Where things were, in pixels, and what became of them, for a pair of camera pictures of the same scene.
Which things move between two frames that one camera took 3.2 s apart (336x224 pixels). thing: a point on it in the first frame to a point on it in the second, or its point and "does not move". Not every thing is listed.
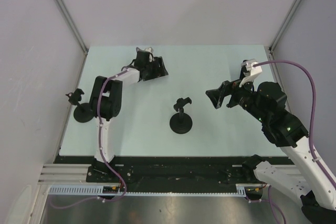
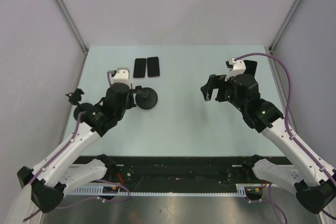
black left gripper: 155,74 to 131,103
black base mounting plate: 162,169 does not move
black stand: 180,123 to 146,97
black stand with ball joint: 84,112 does not move
